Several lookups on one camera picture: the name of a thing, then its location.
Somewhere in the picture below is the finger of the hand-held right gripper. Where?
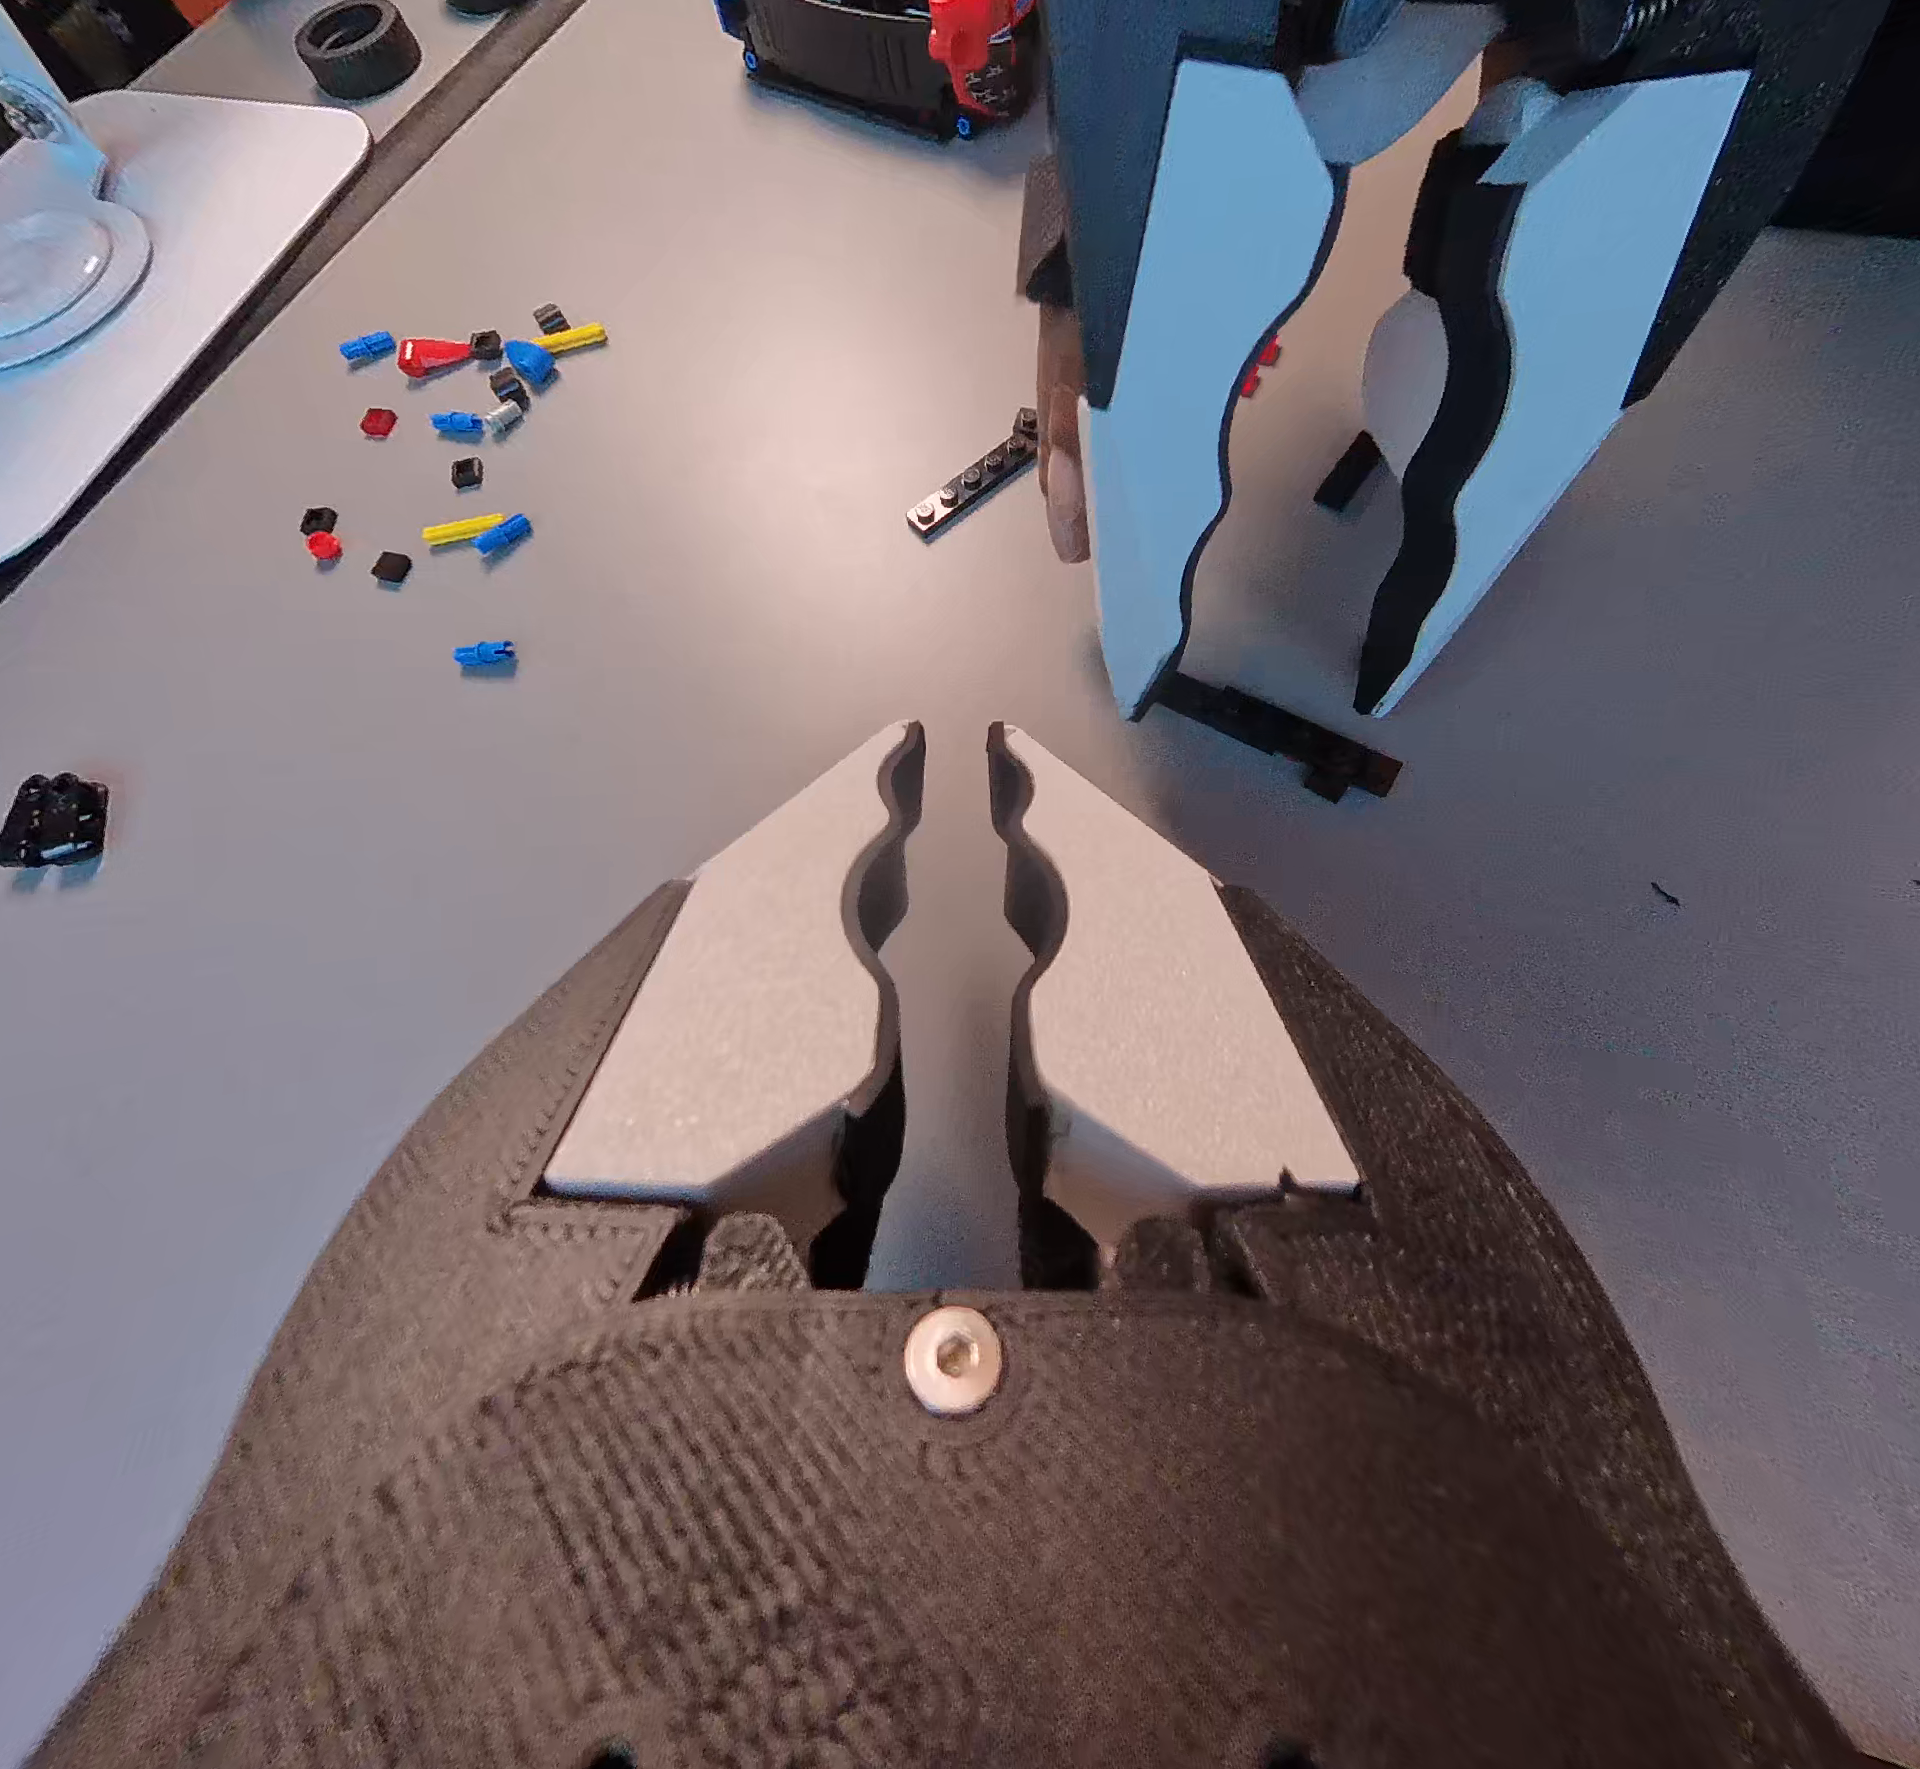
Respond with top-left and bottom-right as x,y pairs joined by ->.
1080,54 -> 1345,724
1353,67 -> 1757,721

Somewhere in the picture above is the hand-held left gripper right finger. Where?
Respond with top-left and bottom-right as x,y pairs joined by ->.
987,724 -> 1364,1287

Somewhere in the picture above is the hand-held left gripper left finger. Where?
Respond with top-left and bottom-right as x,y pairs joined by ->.
542,721 -> 928,1287

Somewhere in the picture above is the pile of colourful lego pieces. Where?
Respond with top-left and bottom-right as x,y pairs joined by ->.
297,299 -> 611,678

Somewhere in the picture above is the black lego connector assembly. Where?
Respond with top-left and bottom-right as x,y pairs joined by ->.
0,770 -> 112,871

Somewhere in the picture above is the white book stand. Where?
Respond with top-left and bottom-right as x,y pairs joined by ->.
0,0 -> 374,565

